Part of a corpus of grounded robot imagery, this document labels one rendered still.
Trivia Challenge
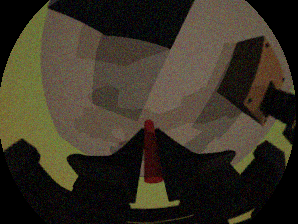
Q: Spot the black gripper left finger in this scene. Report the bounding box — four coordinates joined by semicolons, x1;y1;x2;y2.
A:
67;128;145;204

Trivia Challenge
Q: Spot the red peg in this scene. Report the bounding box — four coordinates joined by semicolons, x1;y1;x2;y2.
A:
144;120;164;184

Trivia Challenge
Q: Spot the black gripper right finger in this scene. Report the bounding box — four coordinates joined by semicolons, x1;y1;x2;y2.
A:
154;128;235;202

